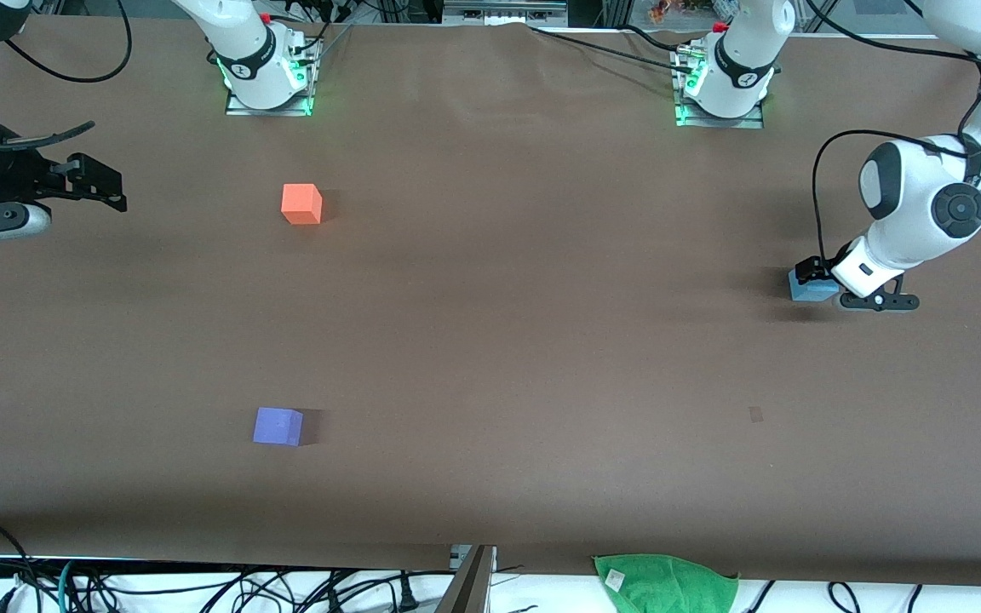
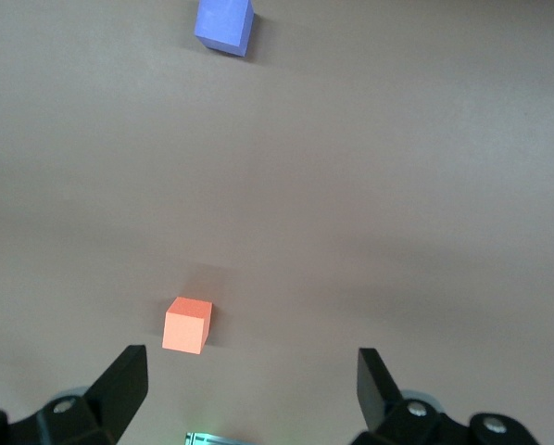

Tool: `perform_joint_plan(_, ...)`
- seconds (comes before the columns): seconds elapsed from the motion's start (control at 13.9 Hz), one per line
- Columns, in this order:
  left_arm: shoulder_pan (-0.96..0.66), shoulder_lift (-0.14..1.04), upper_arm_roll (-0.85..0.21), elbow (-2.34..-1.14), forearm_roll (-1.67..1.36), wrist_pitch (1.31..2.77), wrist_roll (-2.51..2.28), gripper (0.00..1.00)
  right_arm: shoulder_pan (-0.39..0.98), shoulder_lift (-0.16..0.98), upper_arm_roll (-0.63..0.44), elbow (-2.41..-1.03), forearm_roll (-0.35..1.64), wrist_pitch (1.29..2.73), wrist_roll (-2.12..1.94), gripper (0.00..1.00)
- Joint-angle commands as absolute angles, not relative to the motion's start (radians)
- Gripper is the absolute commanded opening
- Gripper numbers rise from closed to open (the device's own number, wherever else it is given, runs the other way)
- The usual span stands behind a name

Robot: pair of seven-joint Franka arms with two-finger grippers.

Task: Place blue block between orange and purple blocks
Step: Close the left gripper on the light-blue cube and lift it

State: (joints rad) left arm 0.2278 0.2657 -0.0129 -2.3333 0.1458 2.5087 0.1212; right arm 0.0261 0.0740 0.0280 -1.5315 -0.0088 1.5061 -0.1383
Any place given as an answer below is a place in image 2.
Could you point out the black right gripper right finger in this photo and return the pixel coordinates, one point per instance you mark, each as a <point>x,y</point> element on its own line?
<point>379,398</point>

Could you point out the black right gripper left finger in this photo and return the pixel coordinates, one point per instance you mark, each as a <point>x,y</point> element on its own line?
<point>115,394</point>

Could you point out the orange foam block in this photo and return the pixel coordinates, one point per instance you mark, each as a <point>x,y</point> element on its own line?
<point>184,329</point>

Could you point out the purple foam block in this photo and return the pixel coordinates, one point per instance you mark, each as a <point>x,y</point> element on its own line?
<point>221,23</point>

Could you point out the brown paper table cover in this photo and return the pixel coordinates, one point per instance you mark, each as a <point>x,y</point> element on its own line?
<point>351,185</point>

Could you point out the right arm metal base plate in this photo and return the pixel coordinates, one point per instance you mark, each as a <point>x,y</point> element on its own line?
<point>212,439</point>

